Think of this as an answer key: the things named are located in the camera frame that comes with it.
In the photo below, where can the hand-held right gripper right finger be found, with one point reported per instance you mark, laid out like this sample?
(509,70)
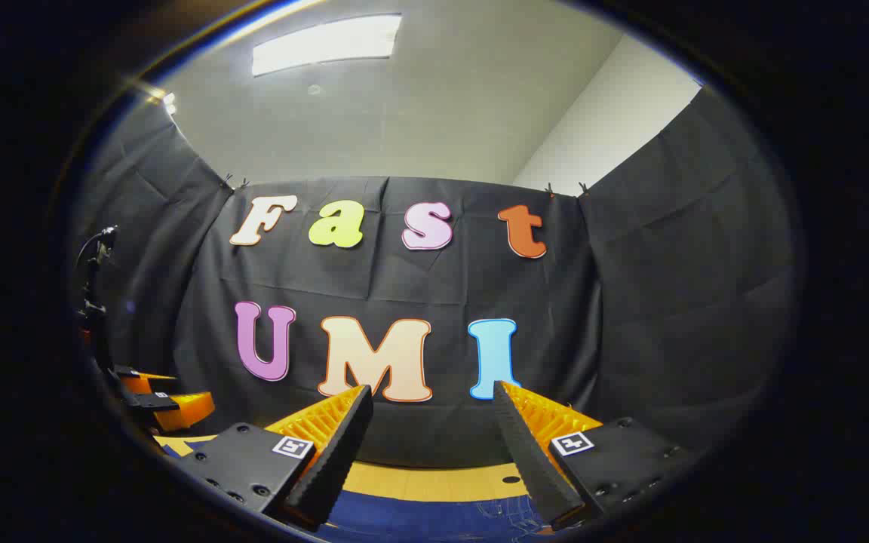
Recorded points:
(532,460)

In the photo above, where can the black backdrop cloth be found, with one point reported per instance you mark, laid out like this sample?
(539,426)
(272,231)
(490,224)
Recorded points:
(631,302)

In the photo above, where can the blue jeans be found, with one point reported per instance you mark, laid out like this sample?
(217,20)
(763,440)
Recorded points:
(434,520)

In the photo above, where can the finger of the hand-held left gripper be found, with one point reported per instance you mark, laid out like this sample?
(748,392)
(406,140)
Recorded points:
(185,411)
(149,381)

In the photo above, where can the rectangular ceiling light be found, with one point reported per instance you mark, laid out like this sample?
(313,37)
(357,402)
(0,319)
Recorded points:
(329,44)

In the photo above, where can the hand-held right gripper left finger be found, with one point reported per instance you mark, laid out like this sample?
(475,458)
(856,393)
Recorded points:
(336,467)

